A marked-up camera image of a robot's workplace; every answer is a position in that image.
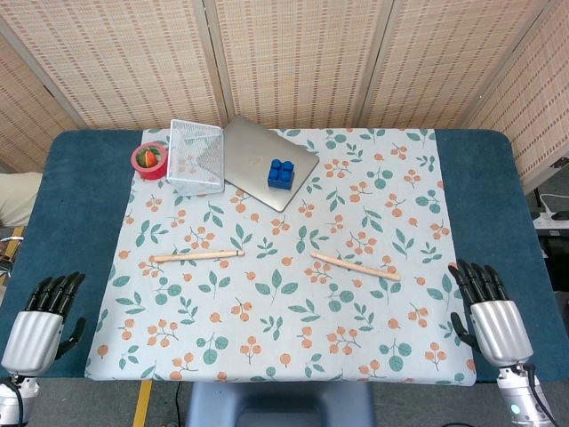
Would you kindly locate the beige cloth bundle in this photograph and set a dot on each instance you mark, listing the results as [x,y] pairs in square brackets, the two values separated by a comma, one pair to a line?
[18,198]

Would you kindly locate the woven folding screen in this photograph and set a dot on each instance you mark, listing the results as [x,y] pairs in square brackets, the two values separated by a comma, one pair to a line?
[284,58]

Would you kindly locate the silver closed laptop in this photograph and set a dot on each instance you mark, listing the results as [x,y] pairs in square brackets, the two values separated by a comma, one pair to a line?
[262,160]

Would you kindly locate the blue toy building block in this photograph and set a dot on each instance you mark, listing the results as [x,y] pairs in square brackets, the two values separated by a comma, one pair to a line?
[281,174]

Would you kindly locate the blue table mat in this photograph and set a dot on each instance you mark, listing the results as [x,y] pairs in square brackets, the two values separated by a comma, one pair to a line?
[53,249]

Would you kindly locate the red tape roll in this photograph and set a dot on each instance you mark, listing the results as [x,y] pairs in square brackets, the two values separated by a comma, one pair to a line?
[149,161]

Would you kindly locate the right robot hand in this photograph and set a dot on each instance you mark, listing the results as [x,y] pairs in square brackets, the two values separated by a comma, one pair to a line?
[498,322]

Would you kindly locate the orange green toy fruit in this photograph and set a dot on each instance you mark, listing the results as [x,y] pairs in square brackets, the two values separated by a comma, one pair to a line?
[148,156]

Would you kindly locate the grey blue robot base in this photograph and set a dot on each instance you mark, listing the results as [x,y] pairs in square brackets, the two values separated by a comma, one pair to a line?
[280,405]

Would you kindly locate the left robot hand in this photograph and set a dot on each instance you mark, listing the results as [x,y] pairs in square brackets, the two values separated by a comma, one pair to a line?
[33,331]

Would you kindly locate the floral print tablecloth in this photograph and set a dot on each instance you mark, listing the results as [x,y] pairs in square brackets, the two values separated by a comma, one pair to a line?
[284,284]

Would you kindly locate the wooden stick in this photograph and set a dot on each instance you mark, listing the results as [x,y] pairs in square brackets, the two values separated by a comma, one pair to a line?
[355,267]
[195,255]

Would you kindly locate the white power strip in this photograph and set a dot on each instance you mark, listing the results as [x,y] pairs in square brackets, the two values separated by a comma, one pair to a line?
[551,218]

